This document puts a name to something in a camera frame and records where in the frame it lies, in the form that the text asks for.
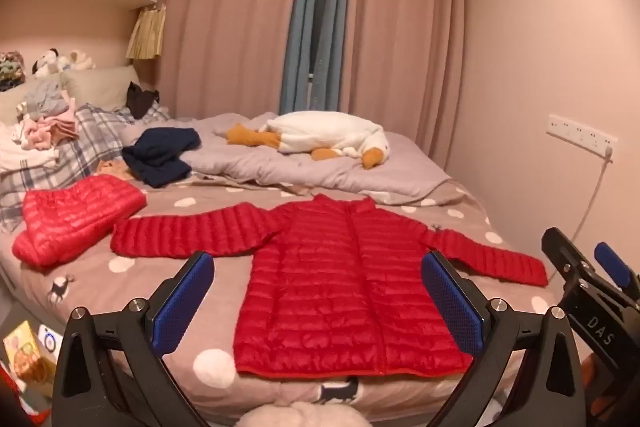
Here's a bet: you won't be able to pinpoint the grey duvet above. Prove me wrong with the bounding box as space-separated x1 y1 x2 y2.
120 112 453 208

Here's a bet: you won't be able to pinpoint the pink curtain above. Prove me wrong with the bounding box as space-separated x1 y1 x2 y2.
340 0 476 168
155 0 313 122

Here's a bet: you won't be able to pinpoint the bed with polka dot sheet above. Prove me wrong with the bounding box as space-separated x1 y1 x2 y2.
0 172 568 425

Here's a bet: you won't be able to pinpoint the white and black plush dog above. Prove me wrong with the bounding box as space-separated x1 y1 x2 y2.
32 49 71 78

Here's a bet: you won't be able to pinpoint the peach cloth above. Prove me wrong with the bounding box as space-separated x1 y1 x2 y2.
97 159 133 181

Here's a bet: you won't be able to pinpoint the white folded garment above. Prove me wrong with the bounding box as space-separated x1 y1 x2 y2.
0 127 61 172

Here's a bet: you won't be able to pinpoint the plaid blanket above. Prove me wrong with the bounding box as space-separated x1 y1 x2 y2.
0 102 171 233

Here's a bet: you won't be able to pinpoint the pink folded garments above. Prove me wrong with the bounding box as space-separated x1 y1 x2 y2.
20 109 81 152

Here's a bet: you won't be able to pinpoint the blue curtain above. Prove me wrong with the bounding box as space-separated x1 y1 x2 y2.
280 0 357 115

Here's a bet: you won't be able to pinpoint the window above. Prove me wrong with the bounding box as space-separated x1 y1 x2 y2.
307 0 342 110

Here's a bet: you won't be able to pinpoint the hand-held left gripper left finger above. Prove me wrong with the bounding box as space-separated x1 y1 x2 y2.
51 251 216 427

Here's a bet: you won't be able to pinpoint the navy blue garment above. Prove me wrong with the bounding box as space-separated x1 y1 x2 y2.
122 127 202 188

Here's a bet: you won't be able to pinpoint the white cable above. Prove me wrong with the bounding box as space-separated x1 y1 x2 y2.
562 157 613 258

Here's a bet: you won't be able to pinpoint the white wall socket strip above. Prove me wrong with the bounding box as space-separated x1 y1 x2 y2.
546 113 618 156

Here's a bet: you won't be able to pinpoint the red down jacket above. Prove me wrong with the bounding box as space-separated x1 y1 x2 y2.
12 174 147 270
110 194 549 380

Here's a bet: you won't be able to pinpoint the folded red down jacket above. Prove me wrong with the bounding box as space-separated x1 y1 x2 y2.
12 174 147 270

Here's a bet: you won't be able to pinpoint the black garment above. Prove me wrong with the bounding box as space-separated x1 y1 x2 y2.
126 82 161 120

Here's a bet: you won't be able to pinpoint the colourful cloth heap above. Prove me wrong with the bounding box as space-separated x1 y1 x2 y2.
0 51 26 92

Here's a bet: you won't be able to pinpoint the grey garment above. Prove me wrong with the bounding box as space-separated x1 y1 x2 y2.
22 79 71 118

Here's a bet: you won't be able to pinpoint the beige pleated hanging cloth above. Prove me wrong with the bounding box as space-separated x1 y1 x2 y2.
125 4 167 60

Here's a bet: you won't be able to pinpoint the white goose plush toy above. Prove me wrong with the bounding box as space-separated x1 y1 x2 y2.
226 111 393 170

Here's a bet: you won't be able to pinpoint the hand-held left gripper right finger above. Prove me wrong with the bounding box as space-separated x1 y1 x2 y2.
420 251 587 427

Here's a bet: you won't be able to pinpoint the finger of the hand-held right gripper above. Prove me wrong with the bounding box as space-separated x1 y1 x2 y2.
594 242 640 303
541 227 594 289

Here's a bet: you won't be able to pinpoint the colourful printed box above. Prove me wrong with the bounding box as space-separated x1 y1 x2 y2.
2 321 58 383

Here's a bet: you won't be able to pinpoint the beige pillow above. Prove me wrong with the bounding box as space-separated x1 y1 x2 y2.
0 74 66 125
60 65 143 112

